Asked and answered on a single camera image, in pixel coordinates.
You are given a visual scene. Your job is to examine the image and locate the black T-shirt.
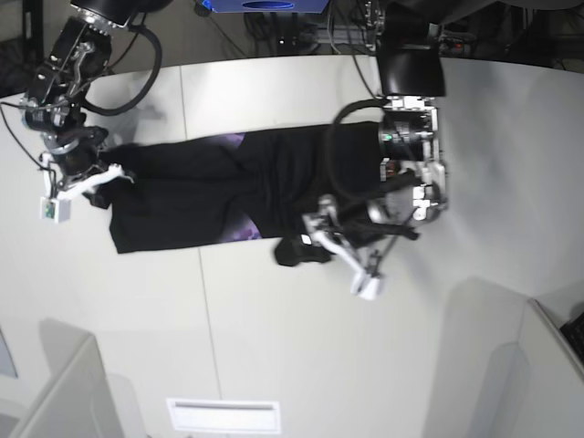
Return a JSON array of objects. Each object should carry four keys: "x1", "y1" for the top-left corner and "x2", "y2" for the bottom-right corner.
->
[{"x1": 98, "y1": 120, "x2": 389, "y2": 268}]

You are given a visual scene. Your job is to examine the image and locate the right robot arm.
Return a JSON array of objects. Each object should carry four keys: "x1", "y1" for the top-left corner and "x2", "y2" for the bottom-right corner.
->
[{"x1": 18, "y1": 1, "x2": 168, "y2": 223}]

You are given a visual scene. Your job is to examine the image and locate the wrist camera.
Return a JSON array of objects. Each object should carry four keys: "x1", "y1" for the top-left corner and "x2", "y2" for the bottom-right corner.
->
[
  {"x1": 350, "y1": 273, "x2": 384, "y2": 301},
  {"x1": 40, "y1": 197, "x2": 71, "y2": 224}
]

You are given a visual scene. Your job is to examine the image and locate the blue box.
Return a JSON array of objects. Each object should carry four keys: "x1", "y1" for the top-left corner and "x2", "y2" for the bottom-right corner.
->
[{"x1": 203, "y1": 0, "x2": 329, "y2": 14}]

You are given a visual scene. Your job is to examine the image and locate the white left partition panel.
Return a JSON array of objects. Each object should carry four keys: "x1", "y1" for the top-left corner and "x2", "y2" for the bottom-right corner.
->
[{"x1": 1, "y1": 319, "x2": 125, "y2": 437}]

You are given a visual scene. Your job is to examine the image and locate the white partition panel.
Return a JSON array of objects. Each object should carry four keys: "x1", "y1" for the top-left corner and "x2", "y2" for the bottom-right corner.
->
[
  {"x1": 1, "y1": 319, "x2": 125, "y2": 437},
  {"x1": 497, "y1": 300, "x2": 583, "y2": 437}
]

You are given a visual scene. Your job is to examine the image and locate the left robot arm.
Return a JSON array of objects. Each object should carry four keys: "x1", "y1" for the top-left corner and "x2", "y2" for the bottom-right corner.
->
[{"x1": 275, "y1": 1, "x2": 449, "y2": 293}]

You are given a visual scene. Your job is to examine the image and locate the white right partition panel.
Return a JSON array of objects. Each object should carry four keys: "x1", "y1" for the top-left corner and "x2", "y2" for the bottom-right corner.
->
[{"x1": 497, "y1": 300, "x2": 583, "y2": 437}]

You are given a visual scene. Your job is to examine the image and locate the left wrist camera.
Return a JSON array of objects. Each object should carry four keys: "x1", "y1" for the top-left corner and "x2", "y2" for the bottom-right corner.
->
[{"x1": 350, "y1": 273, "x2": 384, "y2": 301}]

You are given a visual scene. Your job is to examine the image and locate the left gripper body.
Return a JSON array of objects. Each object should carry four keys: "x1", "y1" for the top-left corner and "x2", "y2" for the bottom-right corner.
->
[{"x1": 303, "y1": 195, "x2": 420, "y2": 276}]

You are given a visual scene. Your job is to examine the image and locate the black keyboard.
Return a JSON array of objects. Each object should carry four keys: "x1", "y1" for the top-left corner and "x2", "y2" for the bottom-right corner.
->
[{"x1": 560, "y1": 314, "x2": 584, "y2": 361}]

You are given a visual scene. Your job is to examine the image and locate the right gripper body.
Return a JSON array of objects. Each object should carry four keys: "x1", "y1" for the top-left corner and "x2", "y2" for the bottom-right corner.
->
[{"x1": 39, "y1": 127, "x2": 116, "y2": 201}]

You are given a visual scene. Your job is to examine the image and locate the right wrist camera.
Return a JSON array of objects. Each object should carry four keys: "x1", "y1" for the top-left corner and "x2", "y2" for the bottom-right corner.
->
[{"x1": 40, "y1": 197, "x2": 71, "y2": 224}]

